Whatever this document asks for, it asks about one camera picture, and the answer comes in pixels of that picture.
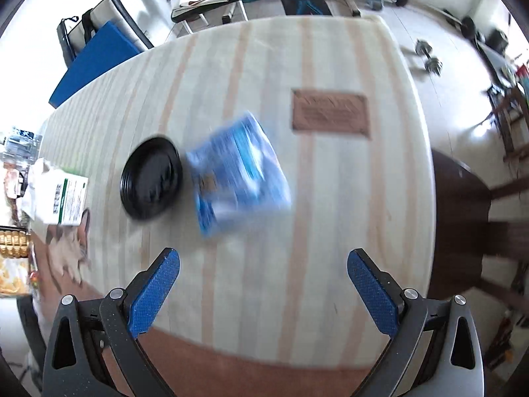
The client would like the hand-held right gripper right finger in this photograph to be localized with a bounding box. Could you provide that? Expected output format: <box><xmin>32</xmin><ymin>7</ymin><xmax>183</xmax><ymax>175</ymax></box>
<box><xmin>346</xmin><ymin>248</ymin><xmax>487</xmax><ymax>397</ymax></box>

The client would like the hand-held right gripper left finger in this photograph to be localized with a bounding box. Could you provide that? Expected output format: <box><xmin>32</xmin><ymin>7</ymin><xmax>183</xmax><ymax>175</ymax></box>
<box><xmin>41</xmin><ymin>247</ymin><xmax>183</xmax><ymax>397</ymax></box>

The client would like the blue plastic packet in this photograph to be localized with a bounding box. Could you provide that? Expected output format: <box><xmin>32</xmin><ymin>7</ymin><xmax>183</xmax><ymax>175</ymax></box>
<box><xmin>186</xmin><ymin>110</ymin><xmax>292</xmax><ymax>239</ymax></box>

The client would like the brown wooden chair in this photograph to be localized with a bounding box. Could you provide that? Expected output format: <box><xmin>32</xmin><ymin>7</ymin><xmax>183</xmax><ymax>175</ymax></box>
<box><xmin>430</xmin><ymin>148</ymin><xmax>529</xmax><ymax>328</ymax></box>

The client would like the black round lid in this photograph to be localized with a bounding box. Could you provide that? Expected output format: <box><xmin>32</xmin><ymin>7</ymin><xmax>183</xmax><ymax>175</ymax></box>
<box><xmin>119</xmin><ymin>135</ymin><xmax>183</xmax><ymax>221</ymax></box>

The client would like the green white medicine box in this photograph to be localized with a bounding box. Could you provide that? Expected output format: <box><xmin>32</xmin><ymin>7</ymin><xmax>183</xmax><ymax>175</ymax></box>
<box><xmin>30</xmin><ymin>158</ymin><xmax>90</xmax><ymax>228</ymax></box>

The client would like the yellow snack bag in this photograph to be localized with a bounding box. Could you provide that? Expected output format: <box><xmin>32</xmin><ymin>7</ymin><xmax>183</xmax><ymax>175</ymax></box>
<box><xmin>0</xmin><ymin>254</ymin><xmax>33</xmax><ymax>297</ymax></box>

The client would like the gold bottle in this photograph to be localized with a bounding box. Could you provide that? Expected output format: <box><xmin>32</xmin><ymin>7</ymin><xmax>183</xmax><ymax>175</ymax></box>
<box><xmin>0</xmin><ymin>227</ymin><xmax>32</xmax><ymax>258</ymax></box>

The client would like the orange snack packet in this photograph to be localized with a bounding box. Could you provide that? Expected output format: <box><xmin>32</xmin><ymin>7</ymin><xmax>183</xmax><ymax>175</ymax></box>
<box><xmin>3</xmin><ymin>169</ymin><xmax>26</xmax><ymax>200</ymax></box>

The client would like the blue folder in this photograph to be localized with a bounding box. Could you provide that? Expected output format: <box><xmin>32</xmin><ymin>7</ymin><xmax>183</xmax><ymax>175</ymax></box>
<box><xmin>48</xmin><ymin>21</ymin><xmax>144</xmax><ymax>109</ymax></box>

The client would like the metal dumbbell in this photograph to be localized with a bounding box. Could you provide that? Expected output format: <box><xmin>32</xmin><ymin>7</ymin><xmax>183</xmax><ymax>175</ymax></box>
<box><xmin>415</xmin><ymin>39</ymin><xmax>444</xmax><ymax>76</ymax></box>

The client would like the cluttered side table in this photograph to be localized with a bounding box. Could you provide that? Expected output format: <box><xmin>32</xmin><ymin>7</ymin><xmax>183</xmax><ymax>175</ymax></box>
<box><xmin>483</xmin><ymin>52</ymin><xmax>529</xmax><ymax>158</ymax></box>

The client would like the black box speaker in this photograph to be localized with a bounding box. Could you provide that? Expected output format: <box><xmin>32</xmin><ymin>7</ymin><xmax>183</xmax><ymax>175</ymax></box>
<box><xmin>485</xmin><ymin>29</ymin><xmax>510</xmax><ymax>53</ymax></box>

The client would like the barbell with small plates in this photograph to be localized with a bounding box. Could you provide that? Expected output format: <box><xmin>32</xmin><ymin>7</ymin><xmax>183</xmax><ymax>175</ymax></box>
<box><xmin>392</xmin><ymin>0</ymin><xmax>482</xmax><ymax>40</ymax></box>

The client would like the black framed white cushion chair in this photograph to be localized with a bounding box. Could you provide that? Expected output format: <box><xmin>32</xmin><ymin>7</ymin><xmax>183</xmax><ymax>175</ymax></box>
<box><xmin>57</xmin><ymin>0</ymin><xmax>154</xmax><ymax>67</ymax></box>

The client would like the white padded chair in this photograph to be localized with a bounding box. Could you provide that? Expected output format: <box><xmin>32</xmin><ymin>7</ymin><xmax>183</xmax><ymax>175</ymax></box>
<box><xmin>164</xmin><ymin>0</ymin><xmax>249</xmax><ymax>36</ymax></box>

